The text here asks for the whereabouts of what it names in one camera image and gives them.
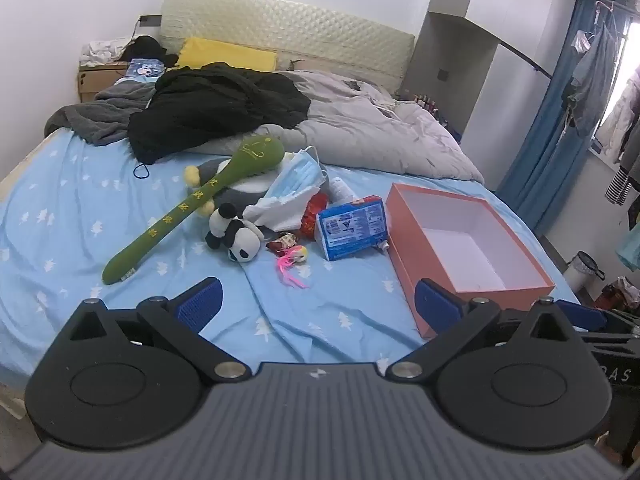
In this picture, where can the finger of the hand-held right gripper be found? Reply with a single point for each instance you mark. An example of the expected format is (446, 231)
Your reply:
(582, 314)

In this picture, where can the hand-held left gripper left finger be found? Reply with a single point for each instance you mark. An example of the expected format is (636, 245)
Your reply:
(200, 302)

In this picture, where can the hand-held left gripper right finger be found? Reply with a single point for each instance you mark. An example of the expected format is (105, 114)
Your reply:
(435, 305)

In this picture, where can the pink cardboard box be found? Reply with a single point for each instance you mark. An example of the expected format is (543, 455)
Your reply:
(500, 300)

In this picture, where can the green plush stick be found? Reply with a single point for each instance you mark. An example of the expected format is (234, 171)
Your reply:
(165, 220)

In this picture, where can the blue tissue pack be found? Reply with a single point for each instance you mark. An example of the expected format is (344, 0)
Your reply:
(352, 230)

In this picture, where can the red foil packet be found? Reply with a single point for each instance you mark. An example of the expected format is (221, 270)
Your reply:
(314, 212)

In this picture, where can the blue face mask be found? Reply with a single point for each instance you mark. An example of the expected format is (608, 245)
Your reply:
(300, 172)

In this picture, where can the red bag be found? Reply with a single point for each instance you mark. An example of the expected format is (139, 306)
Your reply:
(617, 295)

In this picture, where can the trash bin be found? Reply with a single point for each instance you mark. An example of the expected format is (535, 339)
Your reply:
(582, 272)

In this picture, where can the panda plush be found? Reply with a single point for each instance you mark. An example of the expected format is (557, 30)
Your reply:
(240, 242)

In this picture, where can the teal hanging garment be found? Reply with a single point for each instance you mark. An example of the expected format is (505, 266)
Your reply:
(631, 250)

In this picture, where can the pink feather toy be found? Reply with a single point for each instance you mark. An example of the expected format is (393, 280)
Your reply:
(290, 265)

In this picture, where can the small dark snack packet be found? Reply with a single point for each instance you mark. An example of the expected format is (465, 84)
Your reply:
(282, 244)

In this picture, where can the grey penguin plush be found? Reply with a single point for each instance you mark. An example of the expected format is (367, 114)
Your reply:
(235, 199)

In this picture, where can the white paper towel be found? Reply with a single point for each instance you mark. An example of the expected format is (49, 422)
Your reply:
(280, 212)

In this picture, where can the striped hanging garment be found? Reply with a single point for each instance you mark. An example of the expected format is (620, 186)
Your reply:
(619, 187)

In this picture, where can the blue tree print bedsheet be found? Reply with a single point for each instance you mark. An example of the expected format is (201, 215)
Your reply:
(75, 200)

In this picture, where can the blue curtain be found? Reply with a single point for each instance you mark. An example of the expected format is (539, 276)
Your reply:
(540, 150)

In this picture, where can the light grey duvet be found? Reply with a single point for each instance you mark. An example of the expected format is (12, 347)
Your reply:
(375, 130)

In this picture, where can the black clothing pile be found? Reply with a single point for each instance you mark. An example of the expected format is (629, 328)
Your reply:
(210, 105)

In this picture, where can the dark grey blanket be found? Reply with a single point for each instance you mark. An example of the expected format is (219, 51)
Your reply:
(95, 115)

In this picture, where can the grey blue hanging shirt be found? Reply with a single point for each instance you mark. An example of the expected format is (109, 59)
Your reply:
(595, 80)

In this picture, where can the blue panda print pack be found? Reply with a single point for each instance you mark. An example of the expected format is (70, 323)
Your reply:
(145, 68)

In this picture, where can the yellow pillow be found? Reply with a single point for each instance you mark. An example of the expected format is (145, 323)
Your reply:
(225, 52)

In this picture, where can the grey wardrobe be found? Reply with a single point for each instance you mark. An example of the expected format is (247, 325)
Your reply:
(450, 50)

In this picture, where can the black bag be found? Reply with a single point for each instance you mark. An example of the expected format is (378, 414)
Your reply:
(145, 47)

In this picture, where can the white crumpled cloth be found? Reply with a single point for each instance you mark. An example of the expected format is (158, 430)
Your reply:
(100, 50)

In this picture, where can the beige padded headboard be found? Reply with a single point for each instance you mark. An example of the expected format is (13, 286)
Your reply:
(300, 30)

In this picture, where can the wall socket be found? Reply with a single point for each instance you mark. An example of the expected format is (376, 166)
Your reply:
(150, 20)

